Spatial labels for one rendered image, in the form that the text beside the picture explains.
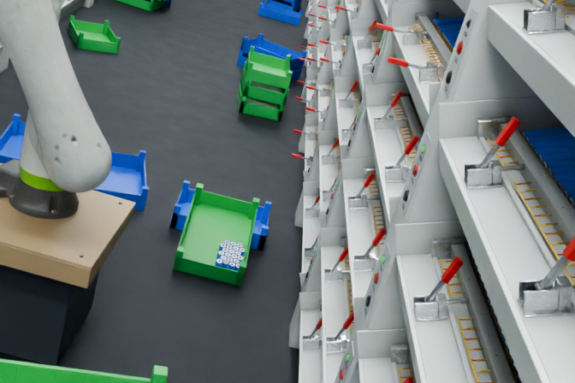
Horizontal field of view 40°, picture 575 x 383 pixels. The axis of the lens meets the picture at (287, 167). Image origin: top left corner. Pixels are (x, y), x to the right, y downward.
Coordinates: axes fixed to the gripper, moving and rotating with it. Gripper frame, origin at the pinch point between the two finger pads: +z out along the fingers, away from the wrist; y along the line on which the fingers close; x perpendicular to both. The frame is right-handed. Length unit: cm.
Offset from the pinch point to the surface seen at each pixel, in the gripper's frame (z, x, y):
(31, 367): -27, 58, -76
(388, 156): 14.9, 26.5, -23.1
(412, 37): 10.9, 6.6, -8.2
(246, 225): 5, 91, 55
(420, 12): 13.1, 3.7, 8.6
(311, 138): 21, 83, 132
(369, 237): 20, 44, -22
